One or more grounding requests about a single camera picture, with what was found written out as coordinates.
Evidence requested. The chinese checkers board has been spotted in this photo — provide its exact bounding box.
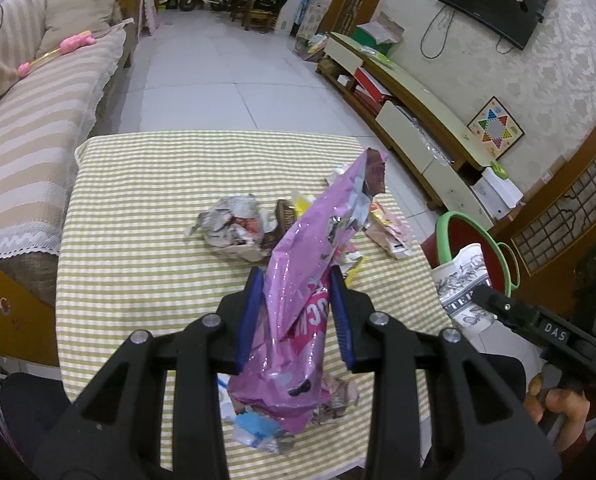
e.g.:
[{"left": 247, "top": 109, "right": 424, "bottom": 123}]
[{"left": 467, "top": 96, "right": 525, "bottom": 159}]

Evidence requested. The white shoe box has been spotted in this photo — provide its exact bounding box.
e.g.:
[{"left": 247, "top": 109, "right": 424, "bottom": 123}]
[{"left": 472, "top": 167, "right": 522, "bottom": 220}]

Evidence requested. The orange cardboard box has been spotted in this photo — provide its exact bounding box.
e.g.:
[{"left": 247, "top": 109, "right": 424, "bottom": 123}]
[{"left": 0, "top": 270, "right": 59, "bottom": 366}]

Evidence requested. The striped beige sofa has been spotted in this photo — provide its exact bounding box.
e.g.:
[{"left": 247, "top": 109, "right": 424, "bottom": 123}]
[{"left": 0, "top": 0, "right": 133, "bottom": 304}]

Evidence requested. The green checkered tablecloth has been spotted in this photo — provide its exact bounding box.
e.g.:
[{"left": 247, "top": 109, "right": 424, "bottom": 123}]
[{"left": 56, "top": 131, "right": 450, "bottom": 479}]

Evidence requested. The person's right hand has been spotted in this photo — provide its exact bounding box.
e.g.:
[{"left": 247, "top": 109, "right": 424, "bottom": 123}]
[{"left": 524, "top": 374, "right": 590, "bottom": 453}]

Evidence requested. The purple snack bag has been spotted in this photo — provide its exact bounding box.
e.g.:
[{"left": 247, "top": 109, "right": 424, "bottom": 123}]
[{"left": 226, "top": 146, "right": 388, "bottom": 436}]

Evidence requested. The pink white snack wrapper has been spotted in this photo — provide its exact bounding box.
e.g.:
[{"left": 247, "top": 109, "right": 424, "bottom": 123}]
[{"left": 322, "top": 161, "right": 415, "bottom": 261}]

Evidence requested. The green open box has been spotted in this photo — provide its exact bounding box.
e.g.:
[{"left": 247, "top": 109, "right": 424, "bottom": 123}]
[{"left": 351, "top": 11, "right": 404, "bottom": 55}]

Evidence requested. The red grey wrapper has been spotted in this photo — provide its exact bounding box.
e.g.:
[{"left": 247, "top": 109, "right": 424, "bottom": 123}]
[{"left": 309, "top": 374, "right": 360, "bottom": 426}]

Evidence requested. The green rimmed red basin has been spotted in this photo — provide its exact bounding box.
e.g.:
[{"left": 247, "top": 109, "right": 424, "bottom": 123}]
[{"left": 420, "top": 211, "right": 520, "bottom": 297}]

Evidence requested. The dark brown cigarette box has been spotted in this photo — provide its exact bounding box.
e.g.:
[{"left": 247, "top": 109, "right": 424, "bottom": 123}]
[{"left": 261, "top": 200, "right": 297, "bottom": 250}]

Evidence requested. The grey paper wrapper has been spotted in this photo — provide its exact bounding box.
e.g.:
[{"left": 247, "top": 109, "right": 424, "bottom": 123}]
[{"left": 184, "top": 194, "right": 278, "bottom": 263}]

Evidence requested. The beige sofa cushion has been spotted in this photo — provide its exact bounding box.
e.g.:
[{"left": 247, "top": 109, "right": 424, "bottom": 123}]
[{"left": 36, "top": 0, "right": 123, "bottom": 56}]

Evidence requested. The yellow wrapper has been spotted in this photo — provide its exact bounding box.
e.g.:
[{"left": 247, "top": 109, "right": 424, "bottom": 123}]
[{"left": 290, "top": 191, "right": 364, "bottom": 285}]

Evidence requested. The wooden chair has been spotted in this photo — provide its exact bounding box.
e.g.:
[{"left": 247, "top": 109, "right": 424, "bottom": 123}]
[{"left": 240, "top": 0, "right": 285, "bottom": 32}]

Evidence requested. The white blue snack bag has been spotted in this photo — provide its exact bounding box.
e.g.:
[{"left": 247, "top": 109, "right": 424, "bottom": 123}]
[{"left": 217, "top": 374, "right": 295, "bottom": 455}]

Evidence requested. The long TV cabinet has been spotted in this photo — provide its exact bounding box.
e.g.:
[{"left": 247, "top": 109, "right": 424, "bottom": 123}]
[{"left": 316, "top": 32, "right": 496, "bottom": 230}]

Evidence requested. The pink toy wand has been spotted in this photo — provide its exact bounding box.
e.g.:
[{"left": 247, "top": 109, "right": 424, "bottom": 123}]
[{"left": 17, "top": 30, "right": 96, "bottom": 78}]

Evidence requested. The red flat box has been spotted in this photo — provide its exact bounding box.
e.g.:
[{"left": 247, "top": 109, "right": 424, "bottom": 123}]
[{"left": 353, "top": 67, "right": 394, "bottom": 104}]

